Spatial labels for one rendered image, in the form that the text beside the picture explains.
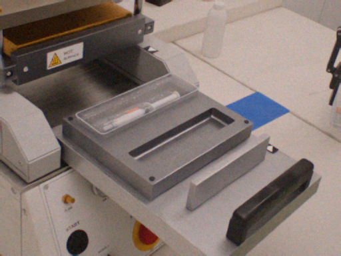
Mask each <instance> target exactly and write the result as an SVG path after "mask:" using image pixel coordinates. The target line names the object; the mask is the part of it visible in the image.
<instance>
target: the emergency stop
mask: <svg viewBox="0 0 341 256"><path fill-rule="evenodd" d="M139 239H140V241H141V243H143V244H145V245H152V244H153V243H155V242H156V240H157V239H158V236H156V235H155V234H154V233H153V232H152V231H151V230H149V229H148V228H147V227H145V226H144V225H143V224H141V226H140V228H139Z"/></svg>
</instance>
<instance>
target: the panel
mask: <svg viewBox="0 0 341 256"><path fill-rule="evenodd" d="M90 184H91V182H90V181H88V180H87V179H86V178H84V177H83V176H82V175H81V174H80V173H79V172H77V171H76V170H75V169H73V168H72V169H70V170H68V171H66V172H64V173H61V174H59V175H57V176H56V177H54V178H52V179H50V180H48V181H46V182H44V183H42V184H40V185H39V188H40V191H41V195H42V198H43V202H44V205H45V209H46V212H47V216H48V219H49V223H50V226H51V230H52V232H51V233H52V236H53V240H54V244H55V248H56V250H57V255H58V256H106V255H108V254H109V255H111V256H113V255H116V256H149V255H150V254H151V253H153V252H154V251H156V250H157V249H158V248H159V247H161V246H162V245H164V244H165V242H164V241H163V240H162V239H160V238H159V237H158V239H157V240H156V242H155V243H153V244H152V245H145V244H143V243H141V241H140V239H139V228H140V226H141V222H139V221H138V220H137V219H135V218H134V217H133V216H132V215H131V214H129V213H128V212H127V211H125V210H124V209H123V208H122V207H121V206H120V205H118V204H117V203H115V202H114V201H113V200H112V199H111V198H110V197H97V196H96V195H94V194H93V192H92V191H91V186H90ZM78 232H82V233H85V234H86V235H87V237H88V239H89V243H88V245H87V248H86V249H85V250H84V251H83V252H82V253H81V254H75V253H73V252H72V251H71V250H70V246H69V244H70V240H71V238H72V236H73V235H74V234H76V233H78Z"/></svg>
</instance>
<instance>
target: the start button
mask: <svg viewBox="0 0 341 256"><path fill-rule="evenodd" d="M88 243H89V239H88V237H87V235H86V234H85V233H82V232H78V233H76V234H74V235H73V236H72V238H71V240H70V244H69V246H70V250H71V251H72V252H73V253H75V254H81V253H82V252H83V251H84V250H85V249H86V248H87V245H88Z"/></svg>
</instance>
